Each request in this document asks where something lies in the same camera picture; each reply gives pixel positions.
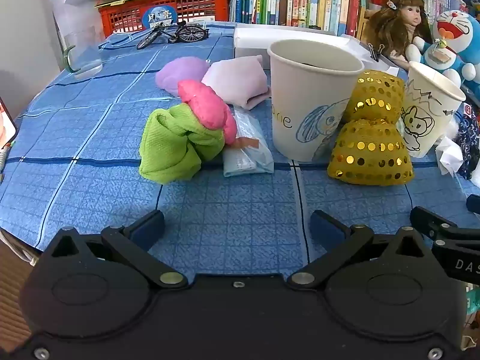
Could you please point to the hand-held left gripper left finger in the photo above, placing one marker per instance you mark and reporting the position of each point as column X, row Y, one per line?
column 148, row 229

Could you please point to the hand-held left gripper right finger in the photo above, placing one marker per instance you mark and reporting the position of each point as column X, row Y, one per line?
column 324, row 229

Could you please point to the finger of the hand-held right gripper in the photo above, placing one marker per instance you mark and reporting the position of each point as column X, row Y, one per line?
column 431, row 223
column 474, row 204

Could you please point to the white paper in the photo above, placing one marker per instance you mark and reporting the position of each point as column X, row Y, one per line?
column 450, row 155

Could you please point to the dark blue floral cloth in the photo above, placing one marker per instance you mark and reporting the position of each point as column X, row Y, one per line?
column 468, row 146

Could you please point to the green cloth bundle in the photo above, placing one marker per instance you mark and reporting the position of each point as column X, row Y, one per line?
column 168, row 146

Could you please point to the yellow sequin bow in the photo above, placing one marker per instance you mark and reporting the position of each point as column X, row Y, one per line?
column 369, row 153

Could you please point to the light blue tissue packet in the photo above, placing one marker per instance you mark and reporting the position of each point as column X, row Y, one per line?
column 245, row 157

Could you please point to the pink cloth bundle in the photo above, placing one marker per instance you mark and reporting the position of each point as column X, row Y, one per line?
column 202, row 105

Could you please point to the pale pink cloth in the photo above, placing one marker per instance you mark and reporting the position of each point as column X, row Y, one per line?
column 240, row 80

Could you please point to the white cardboard box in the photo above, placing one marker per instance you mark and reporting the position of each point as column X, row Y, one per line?
column 255, row 39

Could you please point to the paper cup with black drawing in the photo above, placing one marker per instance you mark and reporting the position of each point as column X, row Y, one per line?
column 423, row 120

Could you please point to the paper cup with blue drawing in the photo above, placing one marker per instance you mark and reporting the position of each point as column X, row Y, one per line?
column 292, row 93

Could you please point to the blue cat plush toy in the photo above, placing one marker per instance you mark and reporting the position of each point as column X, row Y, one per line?
column 453, row 30

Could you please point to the smartphone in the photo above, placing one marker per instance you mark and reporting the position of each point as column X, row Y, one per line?
column 6, row 123

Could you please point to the black binder clip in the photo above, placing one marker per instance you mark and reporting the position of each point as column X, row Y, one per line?
column 381, row 49
column 373, row 53

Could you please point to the brown-haired doll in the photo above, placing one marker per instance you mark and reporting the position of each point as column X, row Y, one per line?
column 393, row 30

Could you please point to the black miniature bicycle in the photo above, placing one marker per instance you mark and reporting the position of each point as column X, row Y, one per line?
column 187, row 33

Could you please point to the wooden bookend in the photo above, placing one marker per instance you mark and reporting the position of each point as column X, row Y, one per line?
column 363, row 22

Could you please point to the blue round sign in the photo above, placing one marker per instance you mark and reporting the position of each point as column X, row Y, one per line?
column 159, row 17

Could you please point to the red plastic crate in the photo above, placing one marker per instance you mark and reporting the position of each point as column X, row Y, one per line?
column 202, row 5

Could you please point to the translucent plastic bag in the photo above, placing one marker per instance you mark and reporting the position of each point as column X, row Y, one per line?
column 71, row 11

